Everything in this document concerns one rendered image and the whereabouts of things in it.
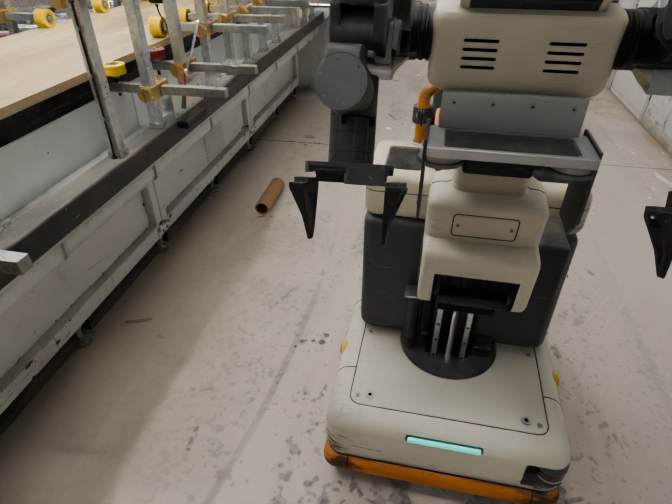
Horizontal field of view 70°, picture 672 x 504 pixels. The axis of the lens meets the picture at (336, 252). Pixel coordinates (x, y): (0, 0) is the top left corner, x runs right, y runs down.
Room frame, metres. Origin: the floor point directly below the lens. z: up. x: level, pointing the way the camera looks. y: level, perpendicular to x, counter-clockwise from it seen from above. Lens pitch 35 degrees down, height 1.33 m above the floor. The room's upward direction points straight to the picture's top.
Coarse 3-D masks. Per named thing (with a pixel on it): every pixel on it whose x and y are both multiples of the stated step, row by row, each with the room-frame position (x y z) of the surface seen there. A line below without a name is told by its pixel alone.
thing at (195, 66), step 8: (152, 64) 1.99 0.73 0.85; (160, 64) 1.99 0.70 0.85; (168, 64) 1.98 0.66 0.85; (192, 64) 1.96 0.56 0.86; (200, 64) 1.96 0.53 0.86; (208, 64) 1.95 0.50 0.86; (216, 64) 1.95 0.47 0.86; (248, 64) 1.95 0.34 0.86; (216, 72) 1.94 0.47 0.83; (224, 72) 1.94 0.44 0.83; (232, 72) 1.93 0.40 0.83; (240, 72) 1.93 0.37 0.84; (248, 72) 1.92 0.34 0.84; (256, 72) 1.93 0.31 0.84
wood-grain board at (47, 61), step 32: (192, 0) 3.41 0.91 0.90; (32, 32) 2.37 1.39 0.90; (64, 32) 2.37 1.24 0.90; (96, 32) 2.37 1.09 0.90; (128, 32) 2.37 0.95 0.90; (192, 32) 2.50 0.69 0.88; (0, 64) 1.78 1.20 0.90; (32, 64) 1.78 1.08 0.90; (64, 64) 1.78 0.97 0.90; (0, 96) 1.41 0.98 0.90; (32, 96) 1.42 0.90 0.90
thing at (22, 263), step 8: (0, 256) 0.71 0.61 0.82; (8, 256) 0.71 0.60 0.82; (16, 256) 0.71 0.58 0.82; (24, 256) 0.71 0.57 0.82; (0, 264) 0.70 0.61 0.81; (8, 264) 0.70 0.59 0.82; (16, 264) 0.69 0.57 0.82; (24, 264) 0.70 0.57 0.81; (32, 264) 0.72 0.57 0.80; (0, 272) 0.70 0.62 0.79; (8, 272) 0.70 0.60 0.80; (16, 272) 0.69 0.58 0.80; (24, 272) 0.70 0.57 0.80
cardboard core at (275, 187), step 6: (276, 180) 2.52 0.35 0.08; (282, 180) 2.55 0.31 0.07; (270, 186) 2.44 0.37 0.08; (276, 186) 2.46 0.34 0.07; (282, 186) 2.51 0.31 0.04; (264, 192) 2.38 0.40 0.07; (270, 192) 2.37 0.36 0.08; (276, 192) 2.41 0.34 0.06; (264, 198) 2.30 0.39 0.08; (270, 198) 2.32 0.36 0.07; (276, 198) 2.39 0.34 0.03; (258, 204) 2.30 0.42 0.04; (264, 204) 2.26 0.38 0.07; (270, 204) 2.29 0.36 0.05; (258, 210) 2.27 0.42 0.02; (264, 210) 2.29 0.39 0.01
